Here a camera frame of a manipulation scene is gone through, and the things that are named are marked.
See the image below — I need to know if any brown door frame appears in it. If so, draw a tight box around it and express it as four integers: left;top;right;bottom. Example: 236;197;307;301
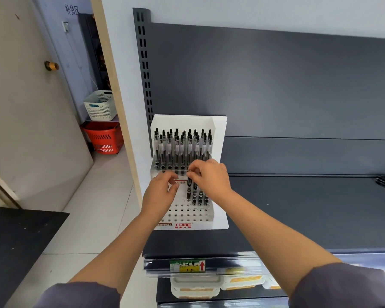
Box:
0;162;21;209

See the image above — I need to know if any dark grey shelf unit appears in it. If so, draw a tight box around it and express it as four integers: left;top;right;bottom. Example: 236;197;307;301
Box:
142;8;385;308

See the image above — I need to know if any person's right hand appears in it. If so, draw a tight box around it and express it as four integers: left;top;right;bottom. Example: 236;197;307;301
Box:
186;158;233;206

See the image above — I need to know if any beige door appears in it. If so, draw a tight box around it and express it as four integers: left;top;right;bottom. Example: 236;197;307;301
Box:
0;0;94;212

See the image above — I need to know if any grey right sleeve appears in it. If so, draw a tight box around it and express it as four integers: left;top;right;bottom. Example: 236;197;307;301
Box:
288;263;385;308

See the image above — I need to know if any red plastic basket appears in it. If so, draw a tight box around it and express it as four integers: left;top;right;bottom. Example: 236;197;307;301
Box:
80;121;125;155

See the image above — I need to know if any clear-barrel pen group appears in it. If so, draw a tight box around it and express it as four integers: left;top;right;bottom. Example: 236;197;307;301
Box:
152;127;214;172

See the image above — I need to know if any white tiered pen holder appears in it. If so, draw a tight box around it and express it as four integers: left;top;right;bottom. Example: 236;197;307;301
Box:
149;114;229;231

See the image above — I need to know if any grey left sleeve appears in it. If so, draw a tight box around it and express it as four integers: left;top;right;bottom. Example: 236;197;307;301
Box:
35;282;121;308

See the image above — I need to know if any white woven basket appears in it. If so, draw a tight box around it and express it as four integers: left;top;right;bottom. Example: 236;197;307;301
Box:
83;90;118;121

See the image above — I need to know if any person's right forearm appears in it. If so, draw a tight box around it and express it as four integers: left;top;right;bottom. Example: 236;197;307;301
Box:
216;190;342;297

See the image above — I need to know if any person's left forearm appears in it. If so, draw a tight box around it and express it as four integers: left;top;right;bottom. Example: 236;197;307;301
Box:
69;211;156;296

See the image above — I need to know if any person's left hand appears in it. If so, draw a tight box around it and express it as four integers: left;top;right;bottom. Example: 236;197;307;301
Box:
141;171;180;223

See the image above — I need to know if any pale plastic tray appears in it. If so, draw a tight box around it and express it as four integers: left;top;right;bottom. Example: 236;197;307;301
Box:
85;114;120;123

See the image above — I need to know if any yellow green price tag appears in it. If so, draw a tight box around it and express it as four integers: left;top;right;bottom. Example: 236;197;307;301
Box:
169;259;207;274

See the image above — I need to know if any white slotted shelf upright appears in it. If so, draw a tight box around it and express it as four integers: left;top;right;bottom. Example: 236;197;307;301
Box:
133;8;154;132

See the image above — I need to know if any grey sleeve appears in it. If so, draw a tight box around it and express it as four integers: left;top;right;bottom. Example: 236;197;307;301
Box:
35;282;121;308
288;263;385;308

